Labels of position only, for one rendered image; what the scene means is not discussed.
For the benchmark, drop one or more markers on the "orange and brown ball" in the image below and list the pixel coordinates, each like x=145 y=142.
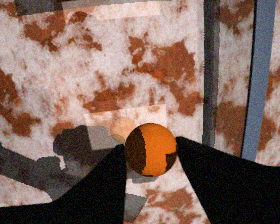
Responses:
x=151 y=150

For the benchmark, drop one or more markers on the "low clear walls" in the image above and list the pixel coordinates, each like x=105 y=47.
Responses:
x=236 y=29

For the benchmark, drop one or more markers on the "translucent orange ball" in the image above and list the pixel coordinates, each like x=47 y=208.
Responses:
x=121 y=127

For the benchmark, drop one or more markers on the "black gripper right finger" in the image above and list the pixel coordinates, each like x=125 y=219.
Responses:
x=230 y=189

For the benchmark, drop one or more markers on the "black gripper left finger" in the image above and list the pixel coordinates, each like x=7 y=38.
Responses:
x=97 y=199

